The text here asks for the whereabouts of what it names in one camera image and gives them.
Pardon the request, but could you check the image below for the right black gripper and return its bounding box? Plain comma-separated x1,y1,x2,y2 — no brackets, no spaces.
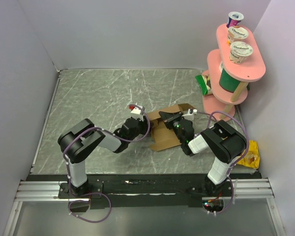
159,111,185,144

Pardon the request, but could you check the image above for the brown cardboard box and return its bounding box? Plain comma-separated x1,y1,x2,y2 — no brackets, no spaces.
147,103,195,151

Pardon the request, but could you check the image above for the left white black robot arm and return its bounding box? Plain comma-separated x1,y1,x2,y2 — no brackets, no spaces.
58,116,152,198

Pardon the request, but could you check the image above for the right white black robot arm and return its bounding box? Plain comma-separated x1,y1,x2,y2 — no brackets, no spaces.
159,109,247,196

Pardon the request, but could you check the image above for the green snack bag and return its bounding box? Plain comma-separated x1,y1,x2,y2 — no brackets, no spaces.
195,75,212,96

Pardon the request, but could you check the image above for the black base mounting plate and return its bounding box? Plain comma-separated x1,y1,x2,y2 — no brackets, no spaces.
26,173,263,210

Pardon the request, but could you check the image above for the green cylindrical can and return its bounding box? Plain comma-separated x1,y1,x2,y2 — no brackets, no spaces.
219,62,240,93

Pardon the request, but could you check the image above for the pink three-tier shelf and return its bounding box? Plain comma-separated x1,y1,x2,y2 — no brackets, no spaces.
203,24,266,116

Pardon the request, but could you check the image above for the yellow chip bag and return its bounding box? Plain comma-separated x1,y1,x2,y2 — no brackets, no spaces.
237,140,260,170

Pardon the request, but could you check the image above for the front Chobani yogurt cup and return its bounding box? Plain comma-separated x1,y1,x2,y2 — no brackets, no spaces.
229,41,253,64

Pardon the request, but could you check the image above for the chobani yogurt cup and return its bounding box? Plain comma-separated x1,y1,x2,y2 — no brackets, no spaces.
229,41,253,64
227,27,249,46

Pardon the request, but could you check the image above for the middle Chobani yogurt cup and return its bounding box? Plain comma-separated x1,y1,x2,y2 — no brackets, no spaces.
227,27,249,46

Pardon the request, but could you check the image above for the purple lid yogurt cup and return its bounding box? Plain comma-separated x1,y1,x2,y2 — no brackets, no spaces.
226,11,244,28

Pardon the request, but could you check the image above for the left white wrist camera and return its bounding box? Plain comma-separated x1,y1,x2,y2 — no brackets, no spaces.
129,104,145,116

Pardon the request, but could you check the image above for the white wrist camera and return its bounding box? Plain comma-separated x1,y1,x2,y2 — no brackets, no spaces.
129,104,145,116
182,108,198,121

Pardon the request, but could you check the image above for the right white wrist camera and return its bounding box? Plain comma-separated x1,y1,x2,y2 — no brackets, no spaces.
182,108,198,121

